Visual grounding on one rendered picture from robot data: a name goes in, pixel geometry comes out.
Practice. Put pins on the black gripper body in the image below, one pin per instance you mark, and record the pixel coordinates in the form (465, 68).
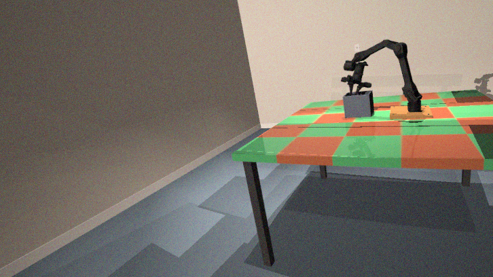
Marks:
(357, 76)

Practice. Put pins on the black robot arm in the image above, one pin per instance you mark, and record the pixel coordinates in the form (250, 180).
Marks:
(410, 90)

